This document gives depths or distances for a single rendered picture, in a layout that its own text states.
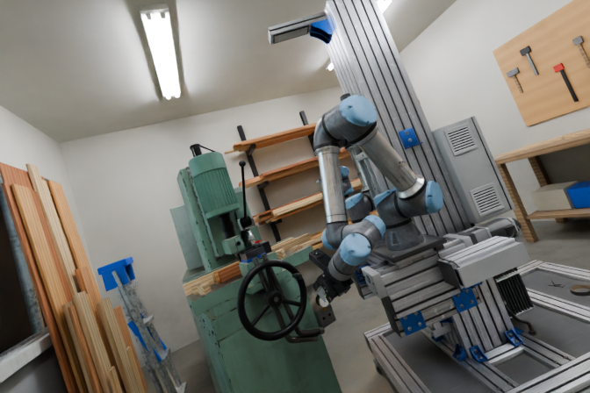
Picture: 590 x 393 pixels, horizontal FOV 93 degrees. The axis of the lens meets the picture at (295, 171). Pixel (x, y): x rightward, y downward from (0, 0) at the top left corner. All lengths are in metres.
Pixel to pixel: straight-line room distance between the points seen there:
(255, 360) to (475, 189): 1.22
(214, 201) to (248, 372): 0.73
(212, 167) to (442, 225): 1.12
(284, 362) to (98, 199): 3.09
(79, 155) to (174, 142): 1.05
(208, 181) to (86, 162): 2.84
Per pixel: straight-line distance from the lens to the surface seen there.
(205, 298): 1.30
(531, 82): 3.81
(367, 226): 0.86
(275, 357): 1.44
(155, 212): 3.85
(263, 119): 4.21
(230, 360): 1.37
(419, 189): 1.08
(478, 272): 1.20
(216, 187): 1.41
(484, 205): 1.54
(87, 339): 2.62
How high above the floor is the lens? 1.13
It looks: 6 degrees up
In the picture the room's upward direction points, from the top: 20 degrees counter-clockwise
